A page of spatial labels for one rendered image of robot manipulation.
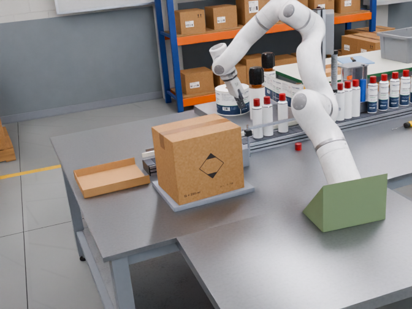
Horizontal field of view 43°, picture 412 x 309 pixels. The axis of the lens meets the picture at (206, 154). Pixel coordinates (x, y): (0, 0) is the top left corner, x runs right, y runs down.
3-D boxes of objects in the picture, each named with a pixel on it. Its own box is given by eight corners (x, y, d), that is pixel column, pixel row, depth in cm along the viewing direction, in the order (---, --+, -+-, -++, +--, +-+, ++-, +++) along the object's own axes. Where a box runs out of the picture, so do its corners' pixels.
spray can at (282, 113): (285, 129, 275) (284, 91, 268) (290, 132, 271) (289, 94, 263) (276, 131, 273) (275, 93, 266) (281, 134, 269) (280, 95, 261)
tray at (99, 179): (135, 164, 259) (133, 157, 258) (150, 183, 236) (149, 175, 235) (74, 178, 249) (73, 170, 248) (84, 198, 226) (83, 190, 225)
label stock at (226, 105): (238, 117, 302) (236, 92, 296) (210, 113, 313) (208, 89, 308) (256, 108, 316) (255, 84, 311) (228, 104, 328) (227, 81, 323)
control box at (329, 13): (333, 48, 262) (333, 8, 255) (333, 54, 247) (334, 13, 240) (312, 48, 264) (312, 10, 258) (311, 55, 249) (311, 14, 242)
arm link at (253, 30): (268, 37, 224) (220, 81, 239) (270, 24, 237) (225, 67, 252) (253, 22, 221) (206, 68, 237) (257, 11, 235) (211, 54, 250)
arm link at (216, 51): (233, 73, 243) (236, 64, 250) (223, 47, 237) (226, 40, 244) (217, 78, 246) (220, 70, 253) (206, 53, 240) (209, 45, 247)
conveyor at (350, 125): (411, 108, 308) (412, 100, 306) (425, 112, 298) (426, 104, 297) (143, 168, 253) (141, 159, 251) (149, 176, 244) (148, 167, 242)
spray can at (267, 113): (270, 133, 272) (268, 94, 265) (274, 135, 267) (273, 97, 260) (261, 135, 270) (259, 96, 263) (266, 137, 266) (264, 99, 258)
